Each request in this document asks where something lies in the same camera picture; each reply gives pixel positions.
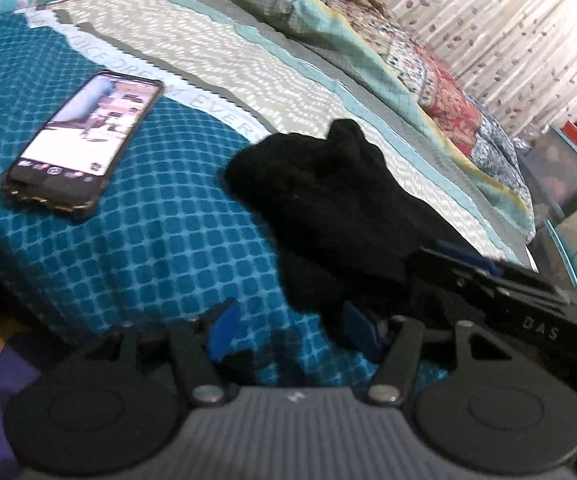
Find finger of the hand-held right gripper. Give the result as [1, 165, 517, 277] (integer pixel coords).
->
[409, 241, 569, 314]

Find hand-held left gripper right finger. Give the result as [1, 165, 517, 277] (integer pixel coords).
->
[341, 301, 484, 404]

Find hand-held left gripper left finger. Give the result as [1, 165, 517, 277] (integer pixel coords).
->
[101, 300, 242, 407]

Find black pants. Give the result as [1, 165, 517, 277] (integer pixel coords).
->
[224, 119, 494, 356]

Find red floral patchwork quilt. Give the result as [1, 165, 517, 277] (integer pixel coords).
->
[166, 0, 525, 173]

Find black smartphone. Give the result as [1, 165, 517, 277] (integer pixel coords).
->
[1, 71, 165, 221]

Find beige leaf print curtain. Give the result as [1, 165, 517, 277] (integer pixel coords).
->
[343, 0, 577, 142]

